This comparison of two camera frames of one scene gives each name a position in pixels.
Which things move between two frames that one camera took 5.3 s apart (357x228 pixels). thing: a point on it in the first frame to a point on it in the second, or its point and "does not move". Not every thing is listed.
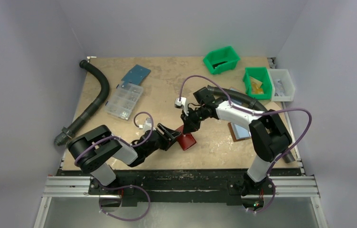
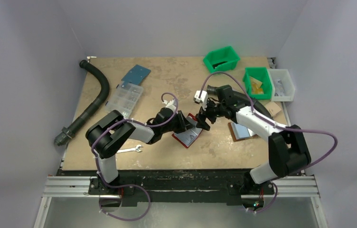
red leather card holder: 185,140 does not move
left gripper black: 167,142 to 185,127
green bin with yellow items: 258,82 does not move
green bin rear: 221,60 does not move
